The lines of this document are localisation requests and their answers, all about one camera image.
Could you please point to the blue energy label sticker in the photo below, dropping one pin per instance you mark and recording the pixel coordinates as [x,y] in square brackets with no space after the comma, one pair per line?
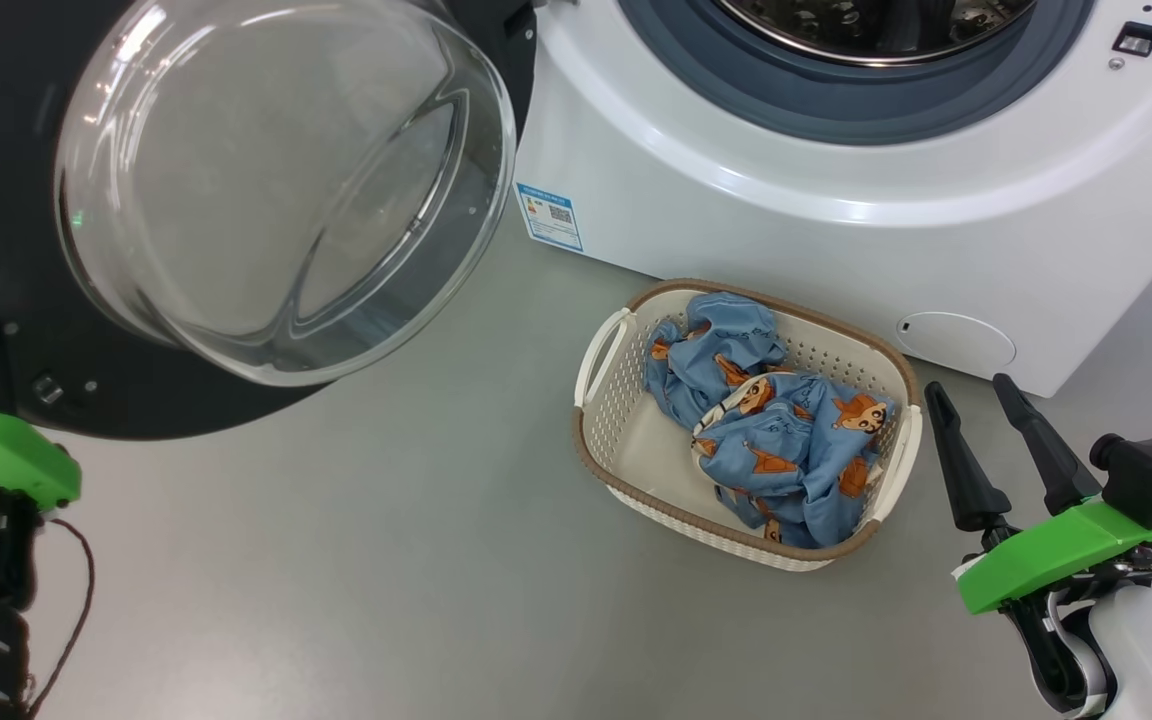
[549,216]

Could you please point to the blue cartoon garment white collar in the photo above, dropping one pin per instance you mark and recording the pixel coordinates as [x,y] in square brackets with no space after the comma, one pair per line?
[796,460]

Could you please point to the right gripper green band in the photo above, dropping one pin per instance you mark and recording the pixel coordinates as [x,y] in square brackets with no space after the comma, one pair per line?
[1056,555]

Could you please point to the black round glass washer door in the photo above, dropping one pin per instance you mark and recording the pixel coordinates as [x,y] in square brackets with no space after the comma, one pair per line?
[16,250]

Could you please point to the round white filter cover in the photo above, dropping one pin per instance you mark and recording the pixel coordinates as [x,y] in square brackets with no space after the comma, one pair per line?
[956,344]

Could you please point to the white front-load washing machine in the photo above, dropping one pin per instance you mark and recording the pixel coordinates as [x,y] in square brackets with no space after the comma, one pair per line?
[836,250]

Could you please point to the cream perforated laundry basket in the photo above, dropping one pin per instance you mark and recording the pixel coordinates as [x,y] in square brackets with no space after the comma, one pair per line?
[636,450]

